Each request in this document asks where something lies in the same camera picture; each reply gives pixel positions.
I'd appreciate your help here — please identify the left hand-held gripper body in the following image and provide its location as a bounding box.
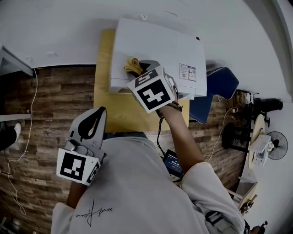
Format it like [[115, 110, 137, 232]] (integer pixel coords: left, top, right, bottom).
[[56, 137, 107, 186]]

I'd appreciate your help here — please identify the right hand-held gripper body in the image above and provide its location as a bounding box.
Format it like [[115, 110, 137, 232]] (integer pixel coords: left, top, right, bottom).
[[126, 66, 179, 114]]

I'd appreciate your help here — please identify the white box appliance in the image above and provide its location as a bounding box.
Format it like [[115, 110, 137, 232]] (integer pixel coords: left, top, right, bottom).
[[108, 17, 208, 100]]

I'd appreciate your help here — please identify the yellow cloth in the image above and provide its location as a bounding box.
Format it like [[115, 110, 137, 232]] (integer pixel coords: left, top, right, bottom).
[[123, 57, 144, 75]]

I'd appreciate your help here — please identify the person's left forearm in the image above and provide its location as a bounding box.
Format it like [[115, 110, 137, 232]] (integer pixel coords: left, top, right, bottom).
[[65, 181, 89, 209]]

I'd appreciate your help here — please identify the person's right forearm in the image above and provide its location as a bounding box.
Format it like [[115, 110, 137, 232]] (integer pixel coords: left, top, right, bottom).
[[157, 104, 204, 174]]

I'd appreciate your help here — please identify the small yellow wooden table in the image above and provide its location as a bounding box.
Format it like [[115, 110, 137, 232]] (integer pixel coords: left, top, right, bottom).
[[93, 29, 190, 133]]

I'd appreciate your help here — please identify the person's white shirt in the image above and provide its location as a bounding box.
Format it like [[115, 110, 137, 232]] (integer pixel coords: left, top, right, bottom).
[[50, 136, 246, 234]]

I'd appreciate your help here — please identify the blue chair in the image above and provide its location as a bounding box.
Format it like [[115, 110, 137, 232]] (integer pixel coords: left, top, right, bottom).
[[189, 66, 240, 125]]

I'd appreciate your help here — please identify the black display device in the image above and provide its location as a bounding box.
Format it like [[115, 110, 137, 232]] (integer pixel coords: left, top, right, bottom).
[[162, 149, 185, 178]]

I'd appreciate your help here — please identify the cardboard box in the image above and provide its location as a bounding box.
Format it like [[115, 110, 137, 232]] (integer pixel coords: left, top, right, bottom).
[[226, 90, 247, 108]]

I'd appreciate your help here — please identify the white desk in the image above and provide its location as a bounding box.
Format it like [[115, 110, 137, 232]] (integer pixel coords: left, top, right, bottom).
[[0, 44, 38, 122]]

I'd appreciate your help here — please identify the white router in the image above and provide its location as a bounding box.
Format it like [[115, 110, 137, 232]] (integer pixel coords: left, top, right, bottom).
[[244, 91, 259, 105]]

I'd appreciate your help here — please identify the round table with black base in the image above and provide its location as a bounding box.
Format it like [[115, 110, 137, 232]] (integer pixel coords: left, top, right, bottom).
[[222, 114, 266, 170]]

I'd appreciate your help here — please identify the black office chair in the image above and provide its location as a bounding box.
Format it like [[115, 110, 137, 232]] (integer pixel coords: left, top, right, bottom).
[[251, 98, 283, 124]]

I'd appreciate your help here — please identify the white box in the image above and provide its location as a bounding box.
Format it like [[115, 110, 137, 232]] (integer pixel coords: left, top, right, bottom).
[[249, 134, 271, 166]]

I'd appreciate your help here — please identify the black standing fan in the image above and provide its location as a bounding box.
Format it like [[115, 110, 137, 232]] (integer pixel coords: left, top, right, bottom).
[[266, 131, 288, 160]]

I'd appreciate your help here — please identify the brown wrist bracelet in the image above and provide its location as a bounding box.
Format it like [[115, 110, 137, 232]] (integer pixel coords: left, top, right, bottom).
[[167, 101, 184, 112]]

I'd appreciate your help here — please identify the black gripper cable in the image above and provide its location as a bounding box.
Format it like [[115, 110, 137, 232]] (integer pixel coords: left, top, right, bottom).
[[157, 115, 168, 160]]

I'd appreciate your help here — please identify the white wall cable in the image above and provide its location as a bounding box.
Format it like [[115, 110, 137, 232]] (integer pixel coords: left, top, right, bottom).
[[0, 68, 38, 215]]

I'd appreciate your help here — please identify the white floor cable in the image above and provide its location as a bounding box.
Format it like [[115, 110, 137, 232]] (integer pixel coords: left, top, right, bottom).
[[205, 108, 234, 163]]

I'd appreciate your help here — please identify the black strap buckle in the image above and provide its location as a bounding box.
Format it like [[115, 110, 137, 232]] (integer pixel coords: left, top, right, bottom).
[[205, 210, 224, 227]]

